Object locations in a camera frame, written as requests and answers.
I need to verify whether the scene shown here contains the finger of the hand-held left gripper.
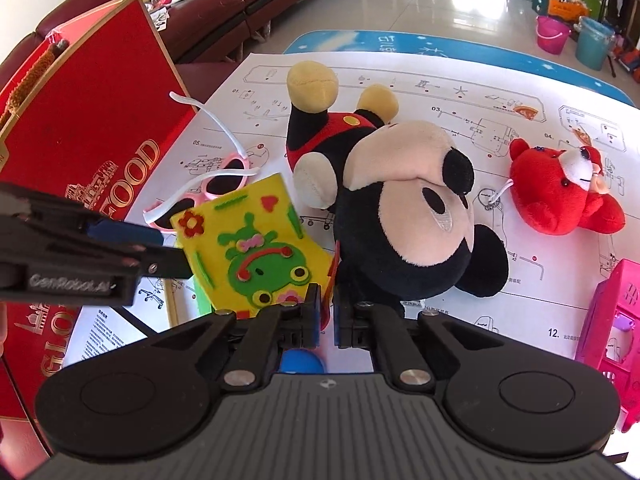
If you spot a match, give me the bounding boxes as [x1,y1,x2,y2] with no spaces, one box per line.
[0,182,176,247]
[120,244,194,280]

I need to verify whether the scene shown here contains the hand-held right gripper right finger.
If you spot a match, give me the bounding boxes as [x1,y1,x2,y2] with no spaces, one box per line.
[332,285,506,394]

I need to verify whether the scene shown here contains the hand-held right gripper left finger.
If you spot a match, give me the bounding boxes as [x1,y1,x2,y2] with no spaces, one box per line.
[150,284,322,395]

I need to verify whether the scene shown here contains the blue plate with three holes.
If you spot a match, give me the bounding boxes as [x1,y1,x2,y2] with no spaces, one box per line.
[279,350,326,375]

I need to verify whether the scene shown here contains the yellow foam frog bag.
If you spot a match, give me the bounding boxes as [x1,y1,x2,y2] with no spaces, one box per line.
[170,172,341,322]

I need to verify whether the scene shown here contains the red cardboard box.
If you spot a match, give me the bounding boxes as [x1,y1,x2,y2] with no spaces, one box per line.
[0,0,201,461]

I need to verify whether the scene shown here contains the black mouse plush toy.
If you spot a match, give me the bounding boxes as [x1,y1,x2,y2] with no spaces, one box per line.
[285,60,511,318]

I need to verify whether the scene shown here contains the brown fuzzy strip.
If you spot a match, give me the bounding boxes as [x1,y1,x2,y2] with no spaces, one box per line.
[9,39,69,113]

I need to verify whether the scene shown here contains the red bear plush toy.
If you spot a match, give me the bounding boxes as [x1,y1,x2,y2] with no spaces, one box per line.
[509,137,627,236]

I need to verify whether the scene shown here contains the white instruction sheet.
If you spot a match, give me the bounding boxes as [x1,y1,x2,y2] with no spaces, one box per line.
[65,52,640,376]

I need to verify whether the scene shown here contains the pink plastic toy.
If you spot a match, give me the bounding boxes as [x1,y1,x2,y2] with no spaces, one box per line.
[575,258,640,433]

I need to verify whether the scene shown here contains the pink bucket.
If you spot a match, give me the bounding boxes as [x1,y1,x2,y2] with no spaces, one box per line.
[536,15,572,55]

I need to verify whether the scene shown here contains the teal bucket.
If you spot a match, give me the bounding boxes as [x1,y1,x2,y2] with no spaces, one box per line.
[575,16,616,72]

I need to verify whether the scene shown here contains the orange crate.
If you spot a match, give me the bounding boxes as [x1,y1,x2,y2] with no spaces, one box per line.
[547,0,591,19]

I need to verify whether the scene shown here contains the pink sunglasses with white strap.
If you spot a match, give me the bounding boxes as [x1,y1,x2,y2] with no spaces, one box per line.
[143,91,261,233]

